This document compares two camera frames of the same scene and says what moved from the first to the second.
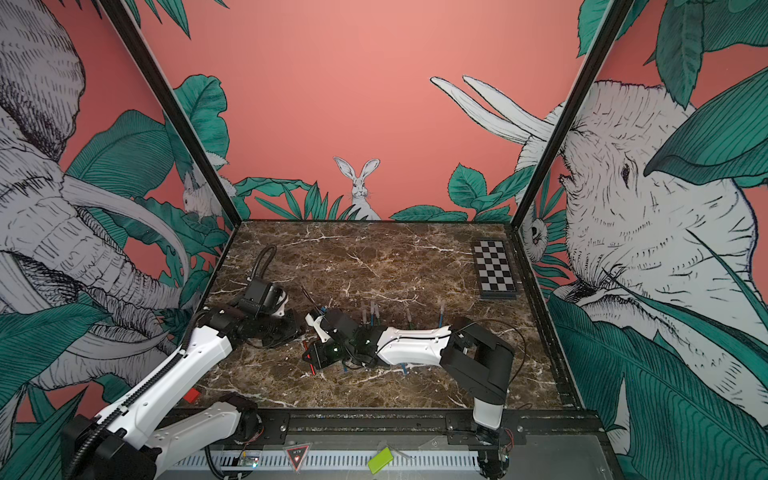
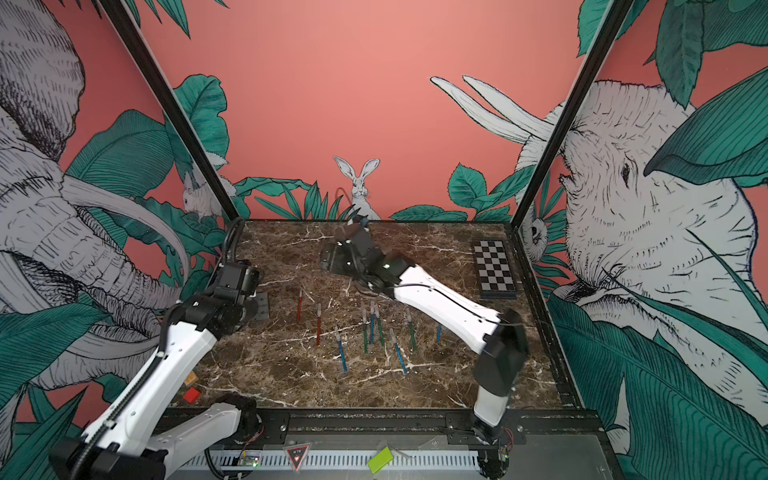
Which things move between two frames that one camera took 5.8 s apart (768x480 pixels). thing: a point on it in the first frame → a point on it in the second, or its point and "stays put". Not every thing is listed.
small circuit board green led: x=250 y=461 stays put
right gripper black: x=321 y=361 → x=339 y=268
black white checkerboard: x=494 y=271 stays put
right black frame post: x=610 y=24 stays put
